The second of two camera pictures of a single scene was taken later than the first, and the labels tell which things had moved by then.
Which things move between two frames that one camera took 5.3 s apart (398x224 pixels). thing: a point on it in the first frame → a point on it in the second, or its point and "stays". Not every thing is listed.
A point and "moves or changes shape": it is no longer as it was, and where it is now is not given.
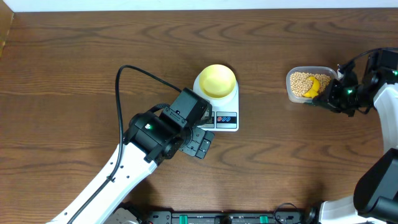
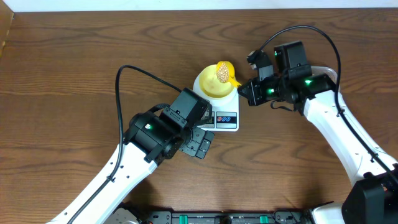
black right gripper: [328, 98] → [254, 98]
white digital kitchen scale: [225, 111] stays
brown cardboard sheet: [6, 18] stays
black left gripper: [201, 142] stays
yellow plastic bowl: [217, 81] stays
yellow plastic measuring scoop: [314, 90] moves or changes shape
